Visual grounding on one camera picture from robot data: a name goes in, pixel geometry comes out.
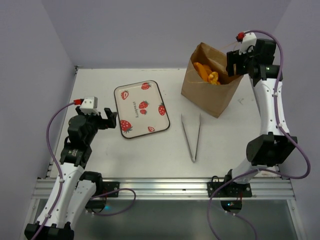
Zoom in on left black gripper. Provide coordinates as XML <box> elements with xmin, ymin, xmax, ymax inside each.
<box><xmin>75</xmin><ymin>106</ymin><xmax>116</xmax><ymax>145</ymax></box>

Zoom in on braided fake bread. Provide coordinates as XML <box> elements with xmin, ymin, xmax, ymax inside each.
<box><xmin>207</xmin><ymin>71</ymin><xmax>221</xmax><ymax>85</ymax></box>

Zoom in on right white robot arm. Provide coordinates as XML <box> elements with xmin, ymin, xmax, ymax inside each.
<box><xmin>222</xmin><ymin>37</ymin><xmax>298</xmax><ymax>197</ymax></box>

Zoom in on brown paper bag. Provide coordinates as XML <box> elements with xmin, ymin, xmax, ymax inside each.
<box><xmin>181</xmin><ymin>42</ymin><xmax>243</xmax><ymax>118</ymax></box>

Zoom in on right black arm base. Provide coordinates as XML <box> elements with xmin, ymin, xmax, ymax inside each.
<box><xmin>206</xmin><ymin>174</ymin><xmax>253</xmax><ymax>214</ymax></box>

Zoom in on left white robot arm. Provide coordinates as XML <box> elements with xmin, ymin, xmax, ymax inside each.
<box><xmin>24</xmin><ymin>106</ymin><xmax>117</xmax><ymax>240</ymax></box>

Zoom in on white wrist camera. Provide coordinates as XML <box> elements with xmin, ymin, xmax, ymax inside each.
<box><xmin>236</xmin><ymin>32</ymin><xmax>257</xmax><ymax>55</ymax></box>
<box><xmin>73</xmin><ymin>96</ymin><xmax>100</xmax><ymax>115</ymax></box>

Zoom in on aluminium frame rail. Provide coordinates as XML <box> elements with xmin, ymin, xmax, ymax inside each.
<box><xmin>33</xmin><ymin>177</ymin><xmax>296</xmax><ymax>200</ymax></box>

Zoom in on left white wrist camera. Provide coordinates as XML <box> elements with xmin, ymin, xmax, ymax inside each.
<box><xmin>73</xmin><ymin>96</ymin><xmax>100</xmax><ymax>115</ymax></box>

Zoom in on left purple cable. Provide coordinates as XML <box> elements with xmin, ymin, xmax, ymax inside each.
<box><xmin>29</xmin><ymin>101</ymin><xmax>137</xmax><ymax>240</ymax></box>

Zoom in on metal tongs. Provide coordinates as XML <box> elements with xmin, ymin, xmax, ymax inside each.
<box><xmin>180</xmin><ymin>114</ymin><xmax>202</xmax><ymax>164</ymax></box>

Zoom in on purple cable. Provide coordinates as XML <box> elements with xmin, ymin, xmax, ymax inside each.
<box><xmin>29</xmin><ymin>101</ymin><xmax>137</xmax><ymax>240</ymax></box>
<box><xmin>208</xmin><ymin>29</ymin><xmax>312</xmax><ymax>240</ymax></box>

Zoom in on orange fake bread loaf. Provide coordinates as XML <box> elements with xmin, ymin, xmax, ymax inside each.
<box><xmin>193</xmin><ymin>62</ymin><xmax>213</xmax><ymax>82</ymax></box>

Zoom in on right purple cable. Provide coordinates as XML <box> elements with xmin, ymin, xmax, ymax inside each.
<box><xmin>208</xmin><ymin>29</ymin><xmax>312</xmax><ymax>240</ymax></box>

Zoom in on strawberry pattern tray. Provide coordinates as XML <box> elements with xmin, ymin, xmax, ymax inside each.
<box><xmin>114</xmin><ymin>80</ymin><xmax>171</xmax><ymax>140</ymax></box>

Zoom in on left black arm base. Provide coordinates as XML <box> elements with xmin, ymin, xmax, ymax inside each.
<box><xmin>85</xmin><ymin>181</ymin><xmax>120</xmax><ymax>213</ymax></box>

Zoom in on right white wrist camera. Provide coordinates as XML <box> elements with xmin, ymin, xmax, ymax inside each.
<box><xmin>236</xmin><ymin>32</ymin><xmax>257</xmax><ymax>55</ymax></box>

